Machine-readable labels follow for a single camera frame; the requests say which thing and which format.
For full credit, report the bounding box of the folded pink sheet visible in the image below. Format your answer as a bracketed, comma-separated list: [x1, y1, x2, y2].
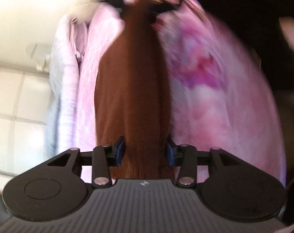
[69, 17, 89, 59]

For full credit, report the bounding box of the person's right forearm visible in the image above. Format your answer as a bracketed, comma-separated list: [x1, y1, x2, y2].
[279, 17, 294, 61]

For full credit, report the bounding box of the white ribbed quilt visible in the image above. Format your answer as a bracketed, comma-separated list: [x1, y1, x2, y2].
[44, 13, 81, 161]

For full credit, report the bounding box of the brown knit button vest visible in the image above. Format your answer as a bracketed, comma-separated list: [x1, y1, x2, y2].
[94, 0, 178, 180]

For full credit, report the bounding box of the pink floral blanket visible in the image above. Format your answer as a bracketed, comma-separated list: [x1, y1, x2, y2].
[76, 0, 287, 182]

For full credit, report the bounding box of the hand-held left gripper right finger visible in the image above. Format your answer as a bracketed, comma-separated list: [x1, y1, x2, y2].
[165, 137, 243, 188]

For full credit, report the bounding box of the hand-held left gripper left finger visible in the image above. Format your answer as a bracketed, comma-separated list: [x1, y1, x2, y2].
[48, 136, 126, 188]

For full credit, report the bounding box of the beige wardrobe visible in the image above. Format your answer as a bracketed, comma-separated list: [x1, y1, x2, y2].
[0, 62, 54, 177]

